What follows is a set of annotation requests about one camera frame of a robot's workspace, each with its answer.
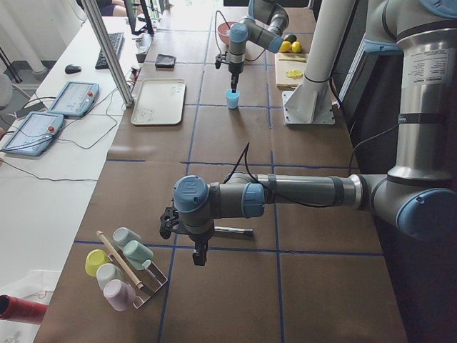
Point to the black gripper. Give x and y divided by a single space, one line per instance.
234 68
201 239

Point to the light blue cup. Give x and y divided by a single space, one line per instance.
232 98

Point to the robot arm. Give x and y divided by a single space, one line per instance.
264 26
413 195

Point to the metal cup rack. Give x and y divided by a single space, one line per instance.
147 282

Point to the green cup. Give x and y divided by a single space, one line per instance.
137 254

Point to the grey cup upper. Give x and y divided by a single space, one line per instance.
123 235

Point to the pink cup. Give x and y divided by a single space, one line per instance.
119 294

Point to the white cup lower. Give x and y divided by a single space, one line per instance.
107 272

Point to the yellow cup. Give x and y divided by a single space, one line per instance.
94 260

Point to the pink bowl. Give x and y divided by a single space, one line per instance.
223 31

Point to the wooden cutting board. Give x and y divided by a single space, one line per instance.
289 61

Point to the yellow lemon lower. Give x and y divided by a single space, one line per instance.
285 46

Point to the yellow lemon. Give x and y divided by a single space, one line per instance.
285 46
296 47

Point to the lemon slices stack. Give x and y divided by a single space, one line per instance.
294 74

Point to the yellow lemon upper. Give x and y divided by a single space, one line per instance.
296 47

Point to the green avocado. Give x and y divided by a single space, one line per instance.
290 38

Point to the grey folded cloth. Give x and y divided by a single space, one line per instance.
165 61

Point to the cream bear tray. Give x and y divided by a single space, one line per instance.
159 103

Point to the teach pendant far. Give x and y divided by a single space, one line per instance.
75 99

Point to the teach pendant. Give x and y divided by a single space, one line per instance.
35 134
75 99

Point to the black computer mouse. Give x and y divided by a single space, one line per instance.
72 69

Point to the red cylinder object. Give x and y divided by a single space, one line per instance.
22 310

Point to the teach pendant near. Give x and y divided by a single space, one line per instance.
35 134

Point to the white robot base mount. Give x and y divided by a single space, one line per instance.
310 102

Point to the aluminium frame post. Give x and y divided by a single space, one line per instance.
96 20

